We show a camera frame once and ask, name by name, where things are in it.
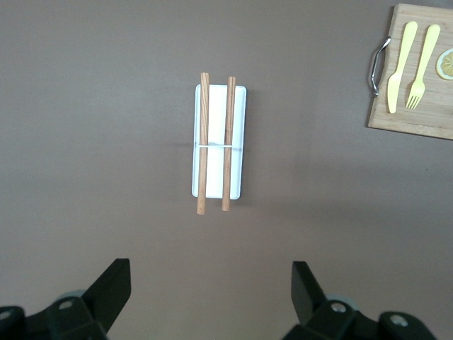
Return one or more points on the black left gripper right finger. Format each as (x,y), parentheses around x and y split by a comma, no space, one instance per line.
(306,294)

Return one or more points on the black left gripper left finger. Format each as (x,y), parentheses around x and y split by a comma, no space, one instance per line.
(109,294)

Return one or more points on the thin white band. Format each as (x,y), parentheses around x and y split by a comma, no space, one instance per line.
(216,145)

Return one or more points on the brown wooden chopstick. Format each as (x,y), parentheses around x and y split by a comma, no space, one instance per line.
(203,117)
(229,117)

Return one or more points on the white rectangular tray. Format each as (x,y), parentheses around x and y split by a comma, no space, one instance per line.
(216,117)

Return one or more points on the bamboo cutting board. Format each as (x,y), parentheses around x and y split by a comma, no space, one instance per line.
(431,117)

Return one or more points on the yellow plastic knife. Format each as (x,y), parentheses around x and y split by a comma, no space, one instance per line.
(404,53)

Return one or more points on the lemon slice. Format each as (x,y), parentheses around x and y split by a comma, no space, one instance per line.
(446,64)

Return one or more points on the yellow plastic fork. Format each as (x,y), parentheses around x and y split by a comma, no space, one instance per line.
(426,53)

